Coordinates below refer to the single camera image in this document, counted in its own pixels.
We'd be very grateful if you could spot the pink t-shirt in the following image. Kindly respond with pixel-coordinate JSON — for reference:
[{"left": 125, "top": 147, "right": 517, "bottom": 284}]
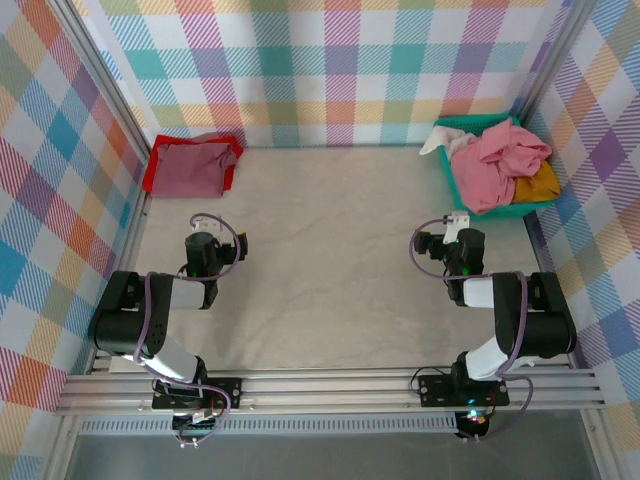
[{"left": 451, "top": 121, "right": 554, "bottom": 215}]

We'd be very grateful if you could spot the teal plastic basket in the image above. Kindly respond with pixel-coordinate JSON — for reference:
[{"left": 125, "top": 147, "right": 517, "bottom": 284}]
[{"left": 432, "top": 113, "right": 562, "bottom": 223}]

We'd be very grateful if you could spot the mauve t-shirt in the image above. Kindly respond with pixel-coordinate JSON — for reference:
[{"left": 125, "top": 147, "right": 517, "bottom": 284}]
[{"left": 149, "top": 139, "right": 240, "bottom": 199}]

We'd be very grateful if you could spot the red tray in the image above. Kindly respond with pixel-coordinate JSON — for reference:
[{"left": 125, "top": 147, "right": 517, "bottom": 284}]
[{"left": 142, "top": 133, "right": 245, "bottom": 192}]

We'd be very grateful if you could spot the mustard yellow t-shirt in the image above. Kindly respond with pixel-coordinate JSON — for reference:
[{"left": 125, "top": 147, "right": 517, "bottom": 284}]
[{"left": 510, "top": 159, "right": 562, "bottom": 205}]

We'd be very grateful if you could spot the white t-shirt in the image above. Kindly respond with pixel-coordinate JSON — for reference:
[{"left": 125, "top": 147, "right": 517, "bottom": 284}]
[{"left": 418, "top": 125, "right": 479, "bottom": 159}]

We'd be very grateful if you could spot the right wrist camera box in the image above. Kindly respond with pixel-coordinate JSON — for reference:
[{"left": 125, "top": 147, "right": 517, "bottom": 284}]
[{"left": 443, "top": 211, "right": 472, "bottom": 244}]

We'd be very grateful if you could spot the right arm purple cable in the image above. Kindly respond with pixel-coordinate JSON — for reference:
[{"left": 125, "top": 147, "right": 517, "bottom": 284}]
[{"left": 410, "top": 217, "right": 534, "bottom": 441}]

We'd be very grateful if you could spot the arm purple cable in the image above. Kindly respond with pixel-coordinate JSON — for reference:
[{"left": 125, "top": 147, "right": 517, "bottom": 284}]
[
  {"left": 133, "top": 213, "right": 241, "bottom": 449},
  {"left": 410, "top": 217, "right": 534, "bottom": 441}
]

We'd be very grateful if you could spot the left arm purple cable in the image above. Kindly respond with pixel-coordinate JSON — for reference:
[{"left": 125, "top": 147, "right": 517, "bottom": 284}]
[{"left": 133, "top": 213, "right": 241, "bottom": 449}]

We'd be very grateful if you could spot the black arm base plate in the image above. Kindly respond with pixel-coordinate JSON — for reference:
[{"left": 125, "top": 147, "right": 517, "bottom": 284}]
[
  {"left": 151, "top": 377, "right": 244, "bottom": 411},
  {"left": 417, "top": 373, "right": 511, "bottom": 407}
]

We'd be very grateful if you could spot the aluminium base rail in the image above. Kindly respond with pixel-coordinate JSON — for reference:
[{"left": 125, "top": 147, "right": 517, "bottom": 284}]
[{"left": 53, "top": 368, "right": 609, "bottom": 416}]

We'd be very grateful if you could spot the grey slotted cable duct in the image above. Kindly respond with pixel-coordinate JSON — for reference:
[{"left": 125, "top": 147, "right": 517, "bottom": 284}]
[{"left": 74, "top": 413, "right": 461, "bottom": 435}]

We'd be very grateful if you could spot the aluminium frame post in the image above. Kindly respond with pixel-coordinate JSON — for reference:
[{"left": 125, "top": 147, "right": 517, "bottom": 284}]
[
  {"left": 509, "top": 0, "right": 601, "bottom": 126},
  {"left": 47, "top": 0, "right": 154, "bottom": 161}
]

